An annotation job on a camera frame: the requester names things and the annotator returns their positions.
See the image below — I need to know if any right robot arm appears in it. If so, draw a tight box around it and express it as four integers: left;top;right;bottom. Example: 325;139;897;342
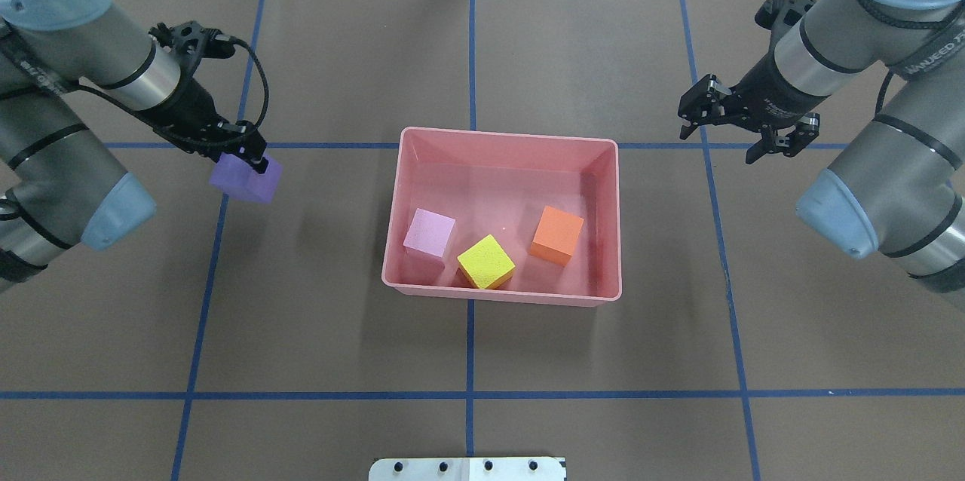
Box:
678;0;964;309

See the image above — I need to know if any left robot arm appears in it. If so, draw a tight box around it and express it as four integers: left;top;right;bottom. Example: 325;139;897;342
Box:
1;0;283;291

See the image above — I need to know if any yellow foam block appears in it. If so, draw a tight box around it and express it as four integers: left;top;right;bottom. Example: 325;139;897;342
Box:
456;234;516;290

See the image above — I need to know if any orange foam block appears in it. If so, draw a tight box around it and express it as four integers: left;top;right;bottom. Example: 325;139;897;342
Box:
528;206;585;267

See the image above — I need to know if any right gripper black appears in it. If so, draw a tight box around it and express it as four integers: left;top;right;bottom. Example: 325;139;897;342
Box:
678;55;823;164

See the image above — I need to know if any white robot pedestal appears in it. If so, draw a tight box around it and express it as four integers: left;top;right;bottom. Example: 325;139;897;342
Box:
368;456;568;480

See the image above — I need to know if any purple foam block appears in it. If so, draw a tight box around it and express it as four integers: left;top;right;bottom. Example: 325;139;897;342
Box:
208;154;283;205

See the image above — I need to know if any pink plastic bin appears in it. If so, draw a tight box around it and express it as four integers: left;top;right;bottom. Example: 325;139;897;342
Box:
381;127;623;307

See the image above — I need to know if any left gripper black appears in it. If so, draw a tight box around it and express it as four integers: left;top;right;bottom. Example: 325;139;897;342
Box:
147;79;269;174

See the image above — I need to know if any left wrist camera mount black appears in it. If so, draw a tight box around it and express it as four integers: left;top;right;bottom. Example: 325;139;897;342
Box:
149;21;235;68

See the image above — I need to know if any pink foam block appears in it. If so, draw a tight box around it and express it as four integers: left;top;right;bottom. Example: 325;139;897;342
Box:
403;207;456;262

